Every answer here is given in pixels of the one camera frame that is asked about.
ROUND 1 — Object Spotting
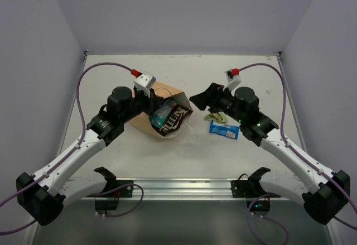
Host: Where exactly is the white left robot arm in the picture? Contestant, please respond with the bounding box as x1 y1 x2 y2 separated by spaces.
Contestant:
16 87 155 226

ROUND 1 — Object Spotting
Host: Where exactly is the brown paper bag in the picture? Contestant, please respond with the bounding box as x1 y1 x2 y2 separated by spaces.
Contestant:
129 81 193 139

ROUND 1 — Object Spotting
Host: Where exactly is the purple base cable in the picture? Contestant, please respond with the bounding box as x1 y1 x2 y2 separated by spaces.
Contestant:
96 183 146 218
247 193 290 245

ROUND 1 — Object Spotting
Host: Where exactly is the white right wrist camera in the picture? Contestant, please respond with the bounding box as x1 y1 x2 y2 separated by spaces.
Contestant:
225 68 242 92

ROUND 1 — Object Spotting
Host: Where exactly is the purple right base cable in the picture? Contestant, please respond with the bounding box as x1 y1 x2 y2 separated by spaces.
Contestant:
247 193 290 245

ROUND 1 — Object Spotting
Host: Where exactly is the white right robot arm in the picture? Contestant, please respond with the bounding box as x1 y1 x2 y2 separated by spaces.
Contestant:
189 83 350 225

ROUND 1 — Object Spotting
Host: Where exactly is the brown Kettle chips bag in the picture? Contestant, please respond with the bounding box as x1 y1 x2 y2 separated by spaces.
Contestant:
155 106 192 138

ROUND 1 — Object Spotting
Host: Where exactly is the teal Fox's mint candy bag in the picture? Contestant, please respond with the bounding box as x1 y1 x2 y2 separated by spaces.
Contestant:
149 99 179 128

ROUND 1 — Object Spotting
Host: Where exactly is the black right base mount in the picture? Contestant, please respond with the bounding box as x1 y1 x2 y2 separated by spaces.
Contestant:
230 169 279 215

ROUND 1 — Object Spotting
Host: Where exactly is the light blue snack bar wrapper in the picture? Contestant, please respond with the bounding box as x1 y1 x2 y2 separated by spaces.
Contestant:
209 120 240 140

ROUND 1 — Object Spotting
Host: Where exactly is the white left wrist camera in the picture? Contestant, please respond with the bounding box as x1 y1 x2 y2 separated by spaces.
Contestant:
131 69 156 95

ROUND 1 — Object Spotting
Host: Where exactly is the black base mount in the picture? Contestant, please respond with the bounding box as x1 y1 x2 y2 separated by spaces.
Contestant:
230 169 279 215
94 179 133 213

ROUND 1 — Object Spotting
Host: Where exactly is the aluminium table rail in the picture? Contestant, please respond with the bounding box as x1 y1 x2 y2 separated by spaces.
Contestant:
80 176 307 201

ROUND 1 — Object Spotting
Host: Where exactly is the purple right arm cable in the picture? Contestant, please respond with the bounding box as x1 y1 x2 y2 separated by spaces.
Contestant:
238 62 357 230

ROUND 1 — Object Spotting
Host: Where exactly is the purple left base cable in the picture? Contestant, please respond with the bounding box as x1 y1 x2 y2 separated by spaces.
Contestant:
96 183 146 218

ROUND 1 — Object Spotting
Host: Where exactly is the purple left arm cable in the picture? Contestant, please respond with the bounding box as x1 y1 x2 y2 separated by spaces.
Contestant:
0 61 134 235

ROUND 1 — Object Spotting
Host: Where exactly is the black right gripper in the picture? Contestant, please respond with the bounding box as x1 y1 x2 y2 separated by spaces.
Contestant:
190 83 245 124

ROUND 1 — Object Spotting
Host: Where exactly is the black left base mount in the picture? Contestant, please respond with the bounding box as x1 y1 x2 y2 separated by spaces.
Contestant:
94 179 133 213

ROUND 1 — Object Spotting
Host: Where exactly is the green yellow candy wrapper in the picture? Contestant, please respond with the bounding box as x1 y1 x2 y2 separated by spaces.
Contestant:
204 112 228 124

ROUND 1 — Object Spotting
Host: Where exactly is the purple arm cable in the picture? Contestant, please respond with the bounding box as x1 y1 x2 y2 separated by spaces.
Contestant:
0 61 134 235
238 62 357 230

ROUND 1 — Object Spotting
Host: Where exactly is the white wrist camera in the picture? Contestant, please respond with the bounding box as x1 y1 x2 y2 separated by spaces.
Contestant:
225 68 242 92
131 69 156 95

